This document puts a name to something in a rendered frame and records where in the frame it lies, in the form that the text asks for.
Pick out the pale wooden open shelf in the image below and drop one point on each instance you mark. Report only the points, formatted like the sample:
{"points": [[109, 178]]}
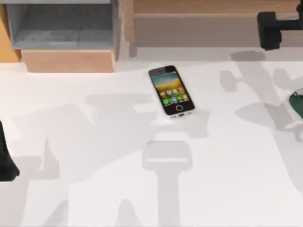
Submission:
{"points": [[196, 30]]}

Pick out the dark green mouse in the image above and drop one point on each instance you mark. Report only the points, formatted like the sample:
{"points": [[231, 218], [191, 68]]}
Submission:
{"points": [[297, 104]]}

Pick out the pale wooden drawer front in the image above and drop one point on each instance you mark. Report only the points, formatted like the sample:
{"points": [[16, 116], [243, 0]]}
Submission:
{"points": [[67, 60]]}

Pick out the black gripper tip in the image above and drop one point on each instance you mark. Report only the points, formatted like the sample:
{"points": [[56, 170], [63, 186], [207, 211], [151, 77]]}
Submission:
{"points": [[6, 160]]}

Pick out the white smartphone with lit screen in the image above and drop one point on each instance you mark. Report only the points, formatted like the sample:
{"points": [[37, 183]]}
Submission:
{"points": [[171, 92]]}

